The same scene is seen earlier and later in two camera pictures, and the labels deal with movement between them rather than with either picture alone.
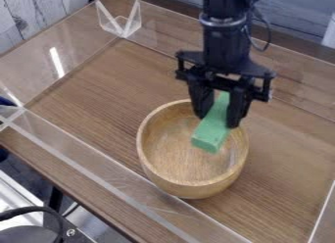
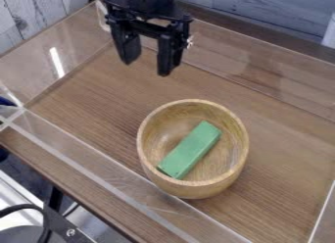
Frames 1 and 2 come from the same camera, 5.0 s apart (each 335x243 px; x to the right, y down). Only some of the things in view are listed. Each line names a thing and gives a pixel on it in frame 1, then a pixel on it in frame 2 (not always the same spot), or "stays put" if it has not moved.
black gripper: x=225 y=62 -> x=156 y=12
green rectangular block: x=212 y=130 -> x=189 y=151
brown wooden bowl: x=181 y=169 stays put
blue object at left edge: x=5 y=101 stays put
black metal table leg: x=55 y=199 stays put
